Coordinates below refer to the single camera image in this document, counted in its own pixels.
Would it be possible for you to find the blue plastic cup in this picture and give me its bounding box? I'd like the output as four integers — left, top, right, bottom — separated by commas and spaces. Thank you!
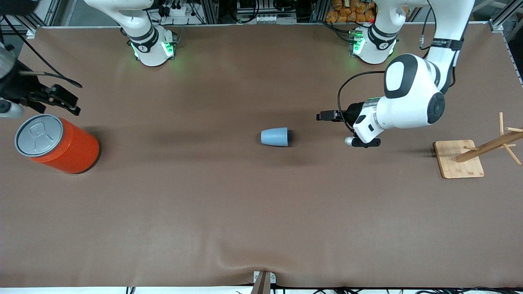
260, 127, 289, 147

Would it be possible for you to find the orange can with grey lid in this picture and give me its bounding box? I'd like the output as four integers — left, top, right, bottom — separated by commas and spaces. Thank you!
15, 114, 100, 175

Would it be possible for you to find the green-lit electronics box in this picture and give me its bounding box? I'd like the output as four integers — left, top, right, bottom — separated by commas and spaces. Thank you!
348, 29, 365, 57

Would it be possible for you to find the orange packaged goods pile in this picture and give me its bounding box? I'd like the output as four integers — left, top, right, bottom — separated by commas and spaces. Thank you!
326, 0, 377, 24

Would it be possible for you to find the wooden mug tree stand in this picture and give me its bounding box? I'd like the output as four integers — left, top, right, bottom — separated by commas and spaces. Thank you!
433, 112, 523, 179

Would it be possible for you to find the brown table mat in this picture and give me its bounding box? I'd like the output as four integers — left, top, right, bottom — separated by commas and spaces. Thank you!
0, 22, 523, 288

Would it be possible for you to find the white power strip with plugs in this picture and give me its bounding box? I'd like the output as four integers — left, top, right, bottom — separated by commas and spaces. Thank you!
157, 0, 193, 17

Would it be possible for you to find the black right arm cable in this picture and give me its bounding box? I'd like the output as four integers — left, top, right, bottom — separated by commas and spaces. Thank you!
2, 16, 83, 89

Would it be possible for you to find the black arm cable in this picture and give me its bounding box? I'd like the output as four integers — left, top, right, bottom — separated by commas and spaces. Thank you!
2, 16, 83, 89
337, 71, 387, 132

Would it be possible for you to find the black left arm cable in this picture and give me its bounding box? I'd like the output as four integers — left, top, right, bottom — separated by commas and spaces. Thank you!
337, 71, 387, 132

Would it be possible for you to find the metal table clamp bracket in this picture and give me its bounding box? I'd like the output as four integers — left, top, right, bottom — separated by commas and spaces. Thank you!
253, 270, 277, 294

